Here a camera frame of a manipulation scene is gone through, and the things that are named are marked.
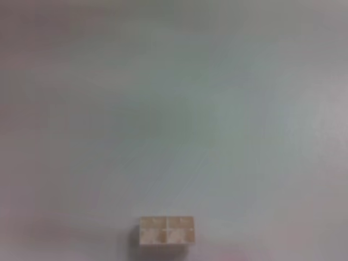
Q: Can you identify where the translucent white building brick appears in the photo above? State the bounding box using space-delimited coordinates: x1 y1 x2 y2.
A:
139 216 196 247

